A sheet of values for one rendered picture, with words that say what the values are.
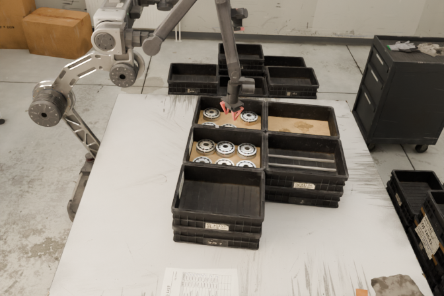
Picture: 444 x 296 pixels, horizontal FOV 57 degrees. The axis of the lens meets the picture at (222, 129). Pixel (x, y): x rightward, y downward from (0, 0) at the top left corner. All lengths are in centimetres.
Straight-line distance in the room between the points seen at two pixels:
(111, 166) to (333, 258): 124
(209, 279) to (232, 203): 36
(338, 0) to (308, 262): 382
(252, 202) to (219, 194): 16
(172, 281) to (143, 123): 112
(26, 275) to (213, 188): 138
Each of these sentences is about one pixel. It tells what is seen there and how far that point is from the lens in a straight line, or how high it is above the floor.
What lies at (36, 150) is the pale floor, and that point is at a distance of 369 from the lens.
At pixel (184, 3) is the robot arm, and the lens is 181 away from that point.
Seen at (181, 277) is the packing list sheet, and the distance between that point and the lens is 185.
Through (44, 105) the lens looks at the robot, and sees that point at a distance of 245.
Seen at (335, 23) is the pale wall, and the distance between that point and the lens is 536.
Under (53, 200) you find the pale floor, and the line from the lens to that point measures 322.
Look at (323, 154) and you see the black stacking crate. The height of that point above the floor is 83.
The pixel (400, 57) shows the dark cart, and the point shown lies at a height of 86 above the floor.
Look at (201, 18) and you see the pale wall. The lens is 514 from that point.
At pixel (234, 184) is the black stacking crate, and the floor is 83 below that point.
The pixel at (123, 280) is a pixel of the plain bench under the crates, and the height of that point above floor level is 70.
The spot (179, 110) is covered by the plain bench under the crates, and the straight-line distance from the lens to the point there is 271.
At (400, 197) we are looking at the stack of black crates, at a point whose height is 31.
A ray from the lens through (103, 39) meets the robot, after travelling 189.
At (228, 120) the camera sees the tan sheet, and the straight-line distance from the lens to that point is 241.
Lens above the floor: 227
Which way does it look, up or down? 38 degrees down
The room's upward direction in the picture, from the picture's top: 3 degrees clockwise
